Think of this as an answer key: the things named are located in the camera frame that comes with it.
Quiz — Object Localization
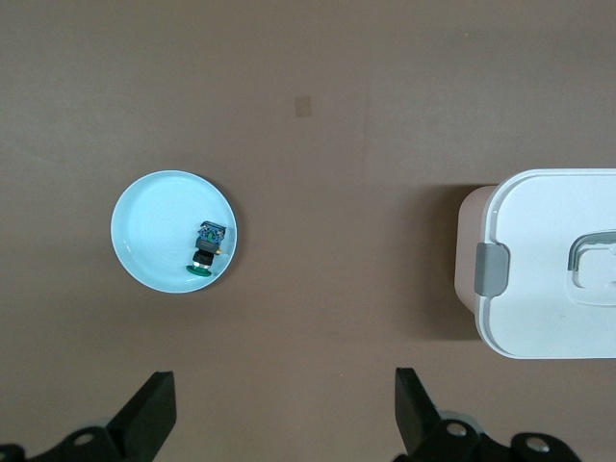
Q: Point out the white lunch box grey handle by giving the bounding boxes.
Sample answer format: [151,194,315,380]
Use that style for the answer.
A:
[454,167,616,360]

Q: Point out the green blue push-button switch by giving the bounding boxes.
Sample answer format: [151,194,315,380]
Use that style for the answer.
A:
[185,219,227,279]

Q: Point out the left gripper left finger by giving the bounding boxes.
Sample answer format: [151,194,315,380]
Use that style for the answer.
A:
[0,370,177,462]

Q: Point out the light blue round plate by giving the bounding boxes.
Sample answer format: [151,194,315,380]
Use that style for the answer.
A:
[110,168,241,295]

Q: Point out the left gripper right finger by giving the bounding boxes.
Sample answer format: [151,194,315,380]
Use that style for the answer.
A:
[394,368,581,462]

